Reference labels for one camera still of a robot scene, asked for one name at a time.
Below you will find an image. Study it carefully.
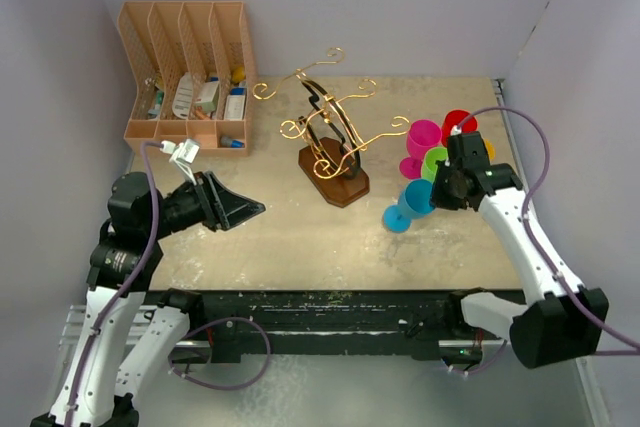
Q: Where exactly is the white instruction card box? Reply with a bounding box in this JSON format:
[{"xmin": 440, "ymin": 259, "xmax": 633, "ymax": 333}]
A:
[{"xmin": 223, "ymin": 87, "xmax": 246, "ymax": 121}]

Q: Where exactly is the pink wine glass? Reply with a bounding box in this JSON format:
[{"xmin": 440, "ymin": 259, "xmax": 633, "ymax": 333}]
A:
[{"xmin": 399, "ymin": 119, "xmax": 442, "ymax": 180}]

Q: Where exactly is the gold and black glass rack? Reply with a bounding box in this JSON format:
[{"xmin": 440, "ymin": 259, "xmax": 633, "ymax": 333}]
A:
[{"xmin": 251, "ymin": 47, "xmax": 410, "ymax": 208}]

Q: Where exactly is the grey and blue stamp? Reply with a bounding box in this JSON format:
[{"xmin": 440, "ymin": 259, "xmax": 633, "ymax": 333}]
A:
[{"xmin": 219, "ymin": 135, "xmax": 245, "ymax": 149}]

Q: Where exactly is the peach plastic desk organizer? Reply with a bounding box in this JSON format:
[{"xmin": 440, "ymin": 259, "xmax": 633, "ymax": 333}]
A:
[{"xmin": 117, "ymin": 0, "xmax": 258, "ymax": 157}]

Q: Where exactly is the green wine glass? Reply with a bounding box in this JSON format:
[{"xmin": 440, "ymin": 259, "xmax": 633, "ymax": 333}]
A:
[{"xmin": 421, "ymin": 146, "xmax": 448, "ymax": 183}]

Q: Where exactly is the yellow round item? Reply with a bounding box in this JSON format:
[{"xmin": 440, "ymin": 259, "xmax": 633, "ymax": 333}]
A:
[{"xmin": 231, "ymin": 65, "xmax": 246, "ymax": 84}]

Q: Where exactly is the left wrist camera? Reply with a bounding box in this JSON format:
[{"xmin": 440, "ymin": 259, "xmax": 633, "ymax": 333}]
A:
[{"xmin": 169, "ymin": 139, "xmax": 200, "ymax": 185}]

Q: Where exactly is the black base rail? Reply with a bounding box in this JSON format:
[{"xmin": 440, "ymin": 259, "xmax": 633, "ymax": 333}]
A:
[{"xmin": 183, "ymin": 290, "xmax": 494, "ymax": 367}]

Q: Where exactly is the blue wine glass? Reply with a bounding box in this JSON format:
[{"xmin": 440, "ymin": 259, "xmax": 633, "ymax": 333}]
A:
[{"xmin": 382, "ymin": 179, "xmax": 434, "ymax": 233}]

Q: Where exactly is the yellow wine glass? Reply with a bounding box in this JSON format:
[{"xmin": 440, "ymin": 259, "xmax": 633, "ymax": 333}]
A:
[{"xmin": 484, "ymin": 139, "xmax": 496, "ymax": 161}]

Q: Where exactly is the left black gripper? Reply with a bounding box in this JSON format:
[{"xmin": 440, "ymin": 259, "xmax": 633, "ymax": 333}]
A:
[{"xmin": 146, "ymin": 169, "xmax": 264, "ymax": 238}]

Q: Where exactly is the red wine glass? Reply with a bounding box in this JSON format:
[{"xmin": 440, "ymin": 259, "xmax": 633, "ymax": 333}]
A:
[{"xmin": 441, "ymin": 109, "xmax": 478, "ymax": 147}]

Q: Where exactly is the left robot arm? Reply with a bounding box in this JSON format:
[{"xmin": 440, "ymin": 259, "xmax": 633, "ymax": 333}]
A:
[{"xmin": 31, "ymin": 171, "xmax": 266, "ymax": 426}]

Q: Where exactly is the green and white box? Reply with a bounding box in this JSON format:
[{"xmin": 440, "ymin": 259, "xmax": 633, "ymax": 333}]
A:
[{"xmin": 194, "ymin": 81, "xmax": 219, "ymax": 114}]

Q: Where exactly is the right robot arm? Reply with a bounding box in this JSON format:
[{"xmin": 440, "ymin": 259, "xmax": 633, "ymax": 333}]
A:
[{"xmin": 430, "ymin": 131, "xmax": 609, "ymax": 369}]

